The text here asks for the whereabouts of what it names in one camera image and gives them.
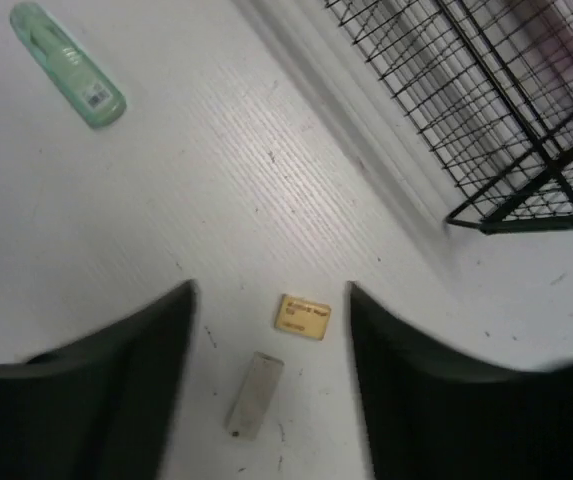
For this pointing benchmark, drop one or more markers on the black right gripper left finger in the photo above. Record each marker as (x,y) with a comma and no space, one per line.
(99,407)

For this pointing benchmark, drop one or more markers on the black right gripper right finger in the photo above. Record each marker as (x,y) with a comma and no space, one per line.
(431,411)

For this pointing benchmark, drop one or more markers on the white eraser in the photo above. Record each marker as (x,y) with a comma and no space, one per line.
(254,397)

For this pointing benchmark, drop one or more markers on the tan yellow eraser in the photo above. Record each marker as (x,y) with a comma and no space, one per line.
(302,317)

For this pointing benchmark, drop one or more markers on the green transparent correction tape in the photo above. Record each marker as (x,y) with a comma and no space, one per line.
(90,92)

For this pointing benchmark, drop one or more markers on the black wire basket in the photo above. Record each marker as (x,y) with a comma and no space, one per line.
(488,86)

